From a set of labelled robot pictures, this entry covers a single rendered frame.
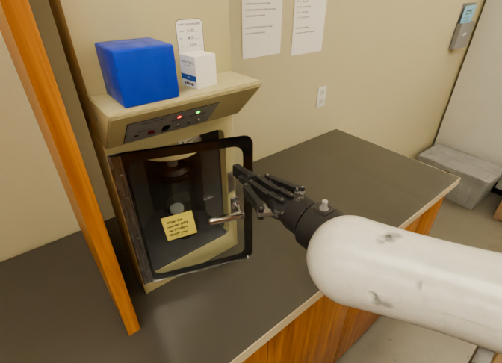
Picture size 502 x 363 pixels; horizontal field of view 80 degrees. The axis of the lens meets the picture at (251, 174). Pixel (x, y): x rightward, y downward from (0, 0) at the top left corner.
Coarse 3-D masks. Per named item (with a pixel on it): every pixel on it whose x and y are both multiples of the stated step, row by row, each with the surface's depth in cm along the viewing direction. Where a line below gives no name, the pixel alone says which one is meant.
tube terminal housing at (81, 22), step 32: (64, 0) 47; (96, 0) 50; (128, 0) 53; (160, 0) 56; (192, 0) 59; (224, 0) 63; (64, 32) 52; (96, 32) 52; (128, 32) 55; (160, 32) 58; (224, 32) 67; (96, 64) 54; (224, 64) 70; (96, 128) 59; (192, 128) 72; (224, 128) 78; (128, 256) 88
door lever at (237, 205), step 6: (234, 204) 77; (240, 204) 78; (240, 210) 75; (222, 216) 73; (228, 216) 73; (234, 216) 73; (240, 216) 74; (210, 222) 72; (216, 222) 72; (222, 222) 73
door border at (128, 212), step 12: (120, 156) 62; (120, 168) 63; (120, 180) 64; (120, 192) 66; (132, 204) 68; (132, 216) 70; (132, 228) 72; (144, 252) 76; (144, 264) 78; (144, 276) 80
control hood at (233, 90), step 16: (224, 80) 64; (240, 80) 64; (256, 80) 64; (96, 96) 55; (192, 96) 56; (208, 96) 58; (224, 96) 61; (240, 96) 65; (96, 112) 53; (112, 112) 48; (128, 112) 49; (144, 112) 51; (160, 112) 54; (176, 112) 57; (224, 112) 70; (112, 128) 51; (112, 144) 57
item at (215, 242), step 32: (128, 160) 63; (160, 160) 65; (192, 160) 67; (224, 160) 70; (160, 192) 69; (192, 192) 72; (224, 192) 75; (160, 224) 74; (224, 224) 80; (160, 256) 79; (192, 256) 83; (224, 256) 87
